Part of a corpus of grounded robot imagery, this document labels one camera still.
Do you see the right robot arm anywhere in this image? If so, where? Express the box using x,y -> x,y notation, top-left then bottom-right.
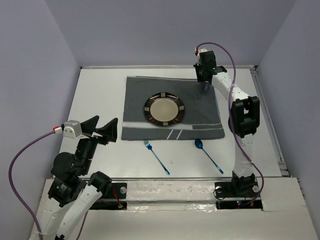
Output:
194,49 -> 260,199

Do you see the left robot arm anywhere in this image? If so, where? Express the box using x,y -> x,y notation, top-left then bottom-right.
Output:
30,115 -> 118,240

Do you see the black rimmed dinner plate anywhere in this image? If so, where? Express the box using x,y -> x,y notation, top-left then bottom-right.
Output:
143,92 -> 186,127

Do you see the grey striped cloth napkin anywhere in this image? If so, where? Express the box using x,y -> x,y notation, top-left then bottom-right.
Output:
121,76 -> 225,141

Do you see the blue metal fork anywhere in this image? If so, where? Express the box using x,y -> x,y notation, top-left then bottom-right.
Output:
143,140 -> 170,176

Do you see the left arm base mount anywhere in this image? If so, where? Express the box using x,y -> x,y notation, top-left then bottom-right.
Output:
90,182 -> 128,211

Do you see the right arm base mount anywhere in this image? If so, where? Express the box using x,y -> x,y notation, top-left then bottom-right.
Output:
213,173 -> 263,210

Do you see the blue metal spoon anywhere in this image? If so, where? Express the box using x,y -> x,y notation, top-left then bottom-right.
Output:
194,138 -> 224,174

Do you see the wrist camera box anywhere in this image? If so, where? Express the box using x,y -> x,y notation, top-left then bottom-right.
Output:
63,120 -> 83,139
195,48 -> 208,65

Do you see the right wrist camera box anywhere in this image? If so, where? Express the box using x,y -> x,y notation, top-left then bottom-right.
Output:
195,48 -> 208,65

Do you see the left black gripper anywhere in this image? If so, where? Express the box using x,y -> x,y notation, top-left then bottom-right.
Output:
76,114 -> 119,173

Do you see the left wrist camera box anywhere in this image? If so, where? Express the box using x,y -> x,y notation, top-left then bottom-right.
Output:
63,120 -> 83,139

